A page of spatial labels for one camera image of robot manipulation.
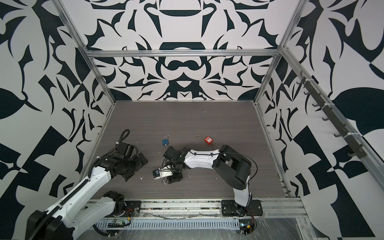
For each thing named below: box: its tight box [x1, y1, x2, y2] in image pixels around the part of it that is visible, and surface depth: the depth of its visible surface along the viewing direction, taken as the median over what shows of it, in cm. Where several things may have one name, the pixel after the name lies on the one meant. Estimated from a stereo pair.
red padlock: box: [196, 134, 214, 145], surface depth 101 cm
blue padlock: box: [162, 139, 170, 146], surface depth 100 cm
